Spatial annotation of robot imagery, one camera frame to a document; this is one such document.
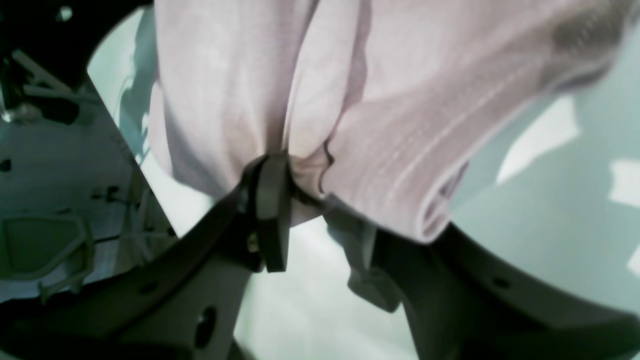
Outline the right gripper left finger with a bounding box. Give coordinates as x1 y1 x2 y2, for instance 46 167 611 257
1 153 293 360

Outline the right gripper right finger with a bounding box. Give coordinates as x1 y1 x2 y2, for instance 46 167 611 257
324 195 639 360

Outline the pink T-shirt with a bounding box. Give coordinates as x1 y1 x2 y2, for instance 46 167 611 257
148 0 639 243

